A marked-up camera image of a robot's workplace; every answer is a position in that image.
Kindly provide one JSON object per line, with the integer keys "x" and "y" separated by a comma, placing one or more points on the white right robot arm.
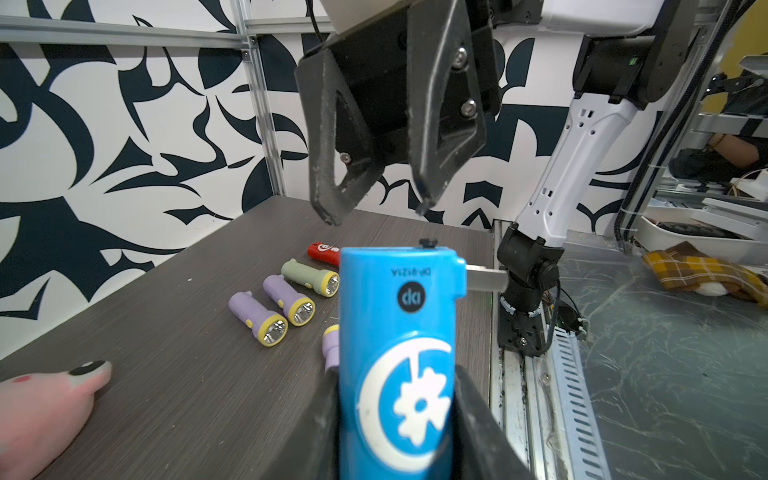
{"x": 631, "y": 53}

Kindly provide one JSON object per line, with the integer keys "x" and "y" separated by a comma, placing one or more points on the yellow plaid cloth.
{"x": 684, "y": 268}

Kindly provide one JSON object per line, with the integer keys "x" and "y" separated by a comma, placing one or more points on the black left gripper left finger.
{"x": 311, "y": 450}

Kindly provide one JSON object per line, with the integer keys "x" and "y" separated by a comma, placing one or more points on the blue flashlight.
{"x": 397, "y": 347}

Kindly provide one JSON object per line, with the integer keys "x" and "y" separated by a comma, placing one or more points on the green flashlight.
{"x": 322, "y": 281}

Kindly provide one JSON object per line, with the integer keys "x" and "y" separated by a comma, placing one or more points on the pink striped plush toy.
{"x": 42, "y": 413}

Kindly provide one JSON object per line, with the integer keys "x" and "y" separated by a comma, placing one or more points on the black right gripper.
{"x": 412, "y": 85}

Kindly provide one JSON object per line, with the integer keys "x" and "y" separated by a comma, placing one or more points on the red flashlight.
{"x": 325, "y": 253}

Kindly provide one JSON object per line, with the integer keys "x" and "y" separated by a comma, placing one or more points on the purple flashlight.
{"x": 268, "y": 327}
{"x": 331, "y": 347}
{"x": 298, "y": 308}

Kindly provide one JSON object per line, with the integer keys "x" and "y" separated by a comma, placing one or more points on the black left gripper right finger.
{"x": 480, "y": 447}

